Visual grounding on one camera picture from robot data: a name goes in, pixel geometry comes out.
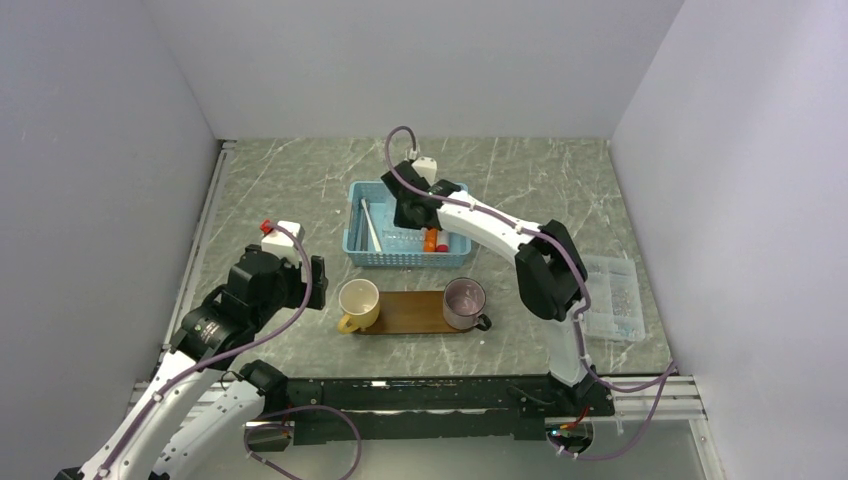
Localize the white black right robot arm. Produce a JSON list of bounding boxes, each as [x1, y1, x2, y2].
[[381, 161, 591, 415]]

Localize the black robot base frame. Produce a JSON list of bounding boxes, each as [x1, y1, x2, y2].
[[259, 374, 615, 446]]

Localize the light blue plastic basket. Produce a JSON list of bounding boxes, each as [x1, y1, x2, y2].
[[342, 181, 472, 268]]

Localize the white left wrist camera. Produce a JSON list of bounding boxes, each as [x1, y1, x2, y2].
[[260, 219, 304, 265]]

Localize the mauve ceramic mug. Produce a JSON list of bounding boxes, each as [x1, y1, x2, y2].
[[443, 277, 492, 331]]

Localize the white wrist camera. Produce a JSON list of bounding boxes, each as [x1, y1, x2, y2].
[[260, 219, 304, 265], [411, 156, 438, 185]]

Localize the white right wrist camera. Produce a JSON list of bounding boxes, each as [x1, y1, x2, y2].
[[411, 156, 438, 185]]

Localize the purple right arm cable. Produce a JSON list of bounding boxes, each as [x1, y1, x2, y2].
[[384, 126, 677, 463]]

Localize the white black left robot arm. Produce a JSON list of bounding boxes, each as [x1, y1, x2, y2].
[[56, 245, 327, 479]]

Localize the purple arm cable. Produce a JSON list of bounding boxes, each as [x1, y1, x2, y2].
[[92, 223, 364, 480], [384, 126, 677, 463]]

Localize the yellow ceramic mug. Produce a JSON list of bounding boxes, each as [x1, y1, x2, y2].
[[337, 279, 380, 334]]

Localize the brown oval wooden tray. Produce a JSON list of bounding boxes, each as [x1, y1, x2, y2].
[[355, 291, 468, 335]]

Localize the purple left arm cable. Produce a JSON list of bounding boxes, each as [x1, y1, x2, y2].
[[92, 223, 364, 480]]

